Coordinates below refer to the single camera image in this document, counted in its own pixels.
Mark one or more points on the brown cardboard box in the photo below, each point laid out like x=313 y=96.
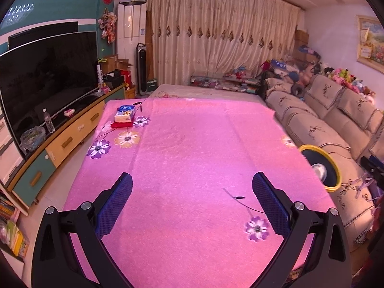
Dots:
x=301 y=35
x=301 y=56
x=301 y=45

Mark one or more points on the row of colourful books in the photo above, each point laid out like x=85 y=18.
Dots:
x=12 y=225

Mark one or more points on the black tower fan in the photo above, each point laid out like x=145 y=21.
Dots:
x=142 y=69

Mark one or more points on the teal and yellow television cabinet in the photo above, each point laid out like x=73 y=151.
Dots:
x=75 y=132

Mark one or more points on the small pink object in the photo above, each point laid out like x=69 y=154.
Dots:
x=69 y=113

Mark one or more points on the pink floral tablecloth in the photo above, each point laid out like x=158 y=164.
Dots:
x=195 y=156

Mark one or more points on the red bag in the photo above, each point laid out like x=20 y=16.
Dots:
x=127 y=79

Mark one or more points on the floral bed sheet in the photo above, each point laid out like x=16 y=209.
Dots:
x=210 y=91

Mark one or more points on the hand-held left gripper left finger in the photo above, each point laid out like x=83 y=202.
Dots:
x=115 y=204

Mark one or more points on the glass coffee table with books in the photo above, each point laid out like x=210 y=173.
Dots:
x=222 y=83

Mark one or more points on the hanging flower decoration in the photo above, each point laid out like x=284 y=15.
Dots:
x=107 y=27

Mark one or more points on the large curved black television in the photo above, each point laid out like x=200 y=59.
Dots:
x=45 y=81

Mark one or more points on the open cardboard box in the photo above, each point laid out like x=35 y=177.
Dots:
x=112 y=63

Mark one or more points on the white drawer unit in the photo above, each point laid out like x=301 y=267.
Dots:
x=9 y=153

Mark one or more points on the blue tissue packet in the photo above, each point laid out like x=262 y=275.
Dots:
x=124 y=112

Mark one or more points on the purple ribbon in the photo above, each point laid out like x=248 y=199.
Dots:
x=357 y=186

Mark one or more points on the clear water bottle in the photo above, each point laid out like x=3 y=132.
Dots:
x=49 y=121

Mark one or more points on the pile of plush toys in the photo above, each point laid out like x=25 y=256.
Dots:
x=342 y=76

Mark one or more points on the white standing air conditioner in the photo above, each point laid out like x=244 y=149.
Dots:
x=129 y=36

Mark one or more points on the beige sofa with deer covers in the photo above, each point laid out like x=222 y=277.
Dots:
x=324 y=120

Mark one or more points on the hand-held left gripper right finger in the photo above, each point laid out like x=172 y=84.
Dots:
x=270 y=204

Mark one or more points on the glass bowl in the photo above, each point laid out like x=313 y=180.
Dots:
x=33 y=138

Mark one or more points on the red flat packet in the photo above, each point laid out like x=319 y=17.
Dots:
x=120 y=125

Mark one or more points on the grey neck pillow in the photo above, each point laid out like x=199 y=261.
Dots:
x=298 y=90

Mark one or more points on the green box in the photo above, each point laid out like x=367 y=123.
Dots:
x=152 y=85

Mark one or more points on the dark bin with yellow rim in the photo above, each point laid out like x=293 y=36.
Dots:
x=333 y=177

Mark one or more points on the beige patterned curtain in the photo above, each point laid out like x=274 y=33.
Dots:
x=222 y=36

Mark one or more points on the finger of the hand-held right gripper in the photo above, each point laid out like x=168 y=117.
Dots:
x=367 y=163

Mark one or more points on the framed floral painting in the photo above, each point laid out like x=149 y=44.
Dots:
x=372 y=45

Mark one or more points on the flat black television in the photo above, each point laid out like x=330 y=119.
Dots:
x=45 y=31

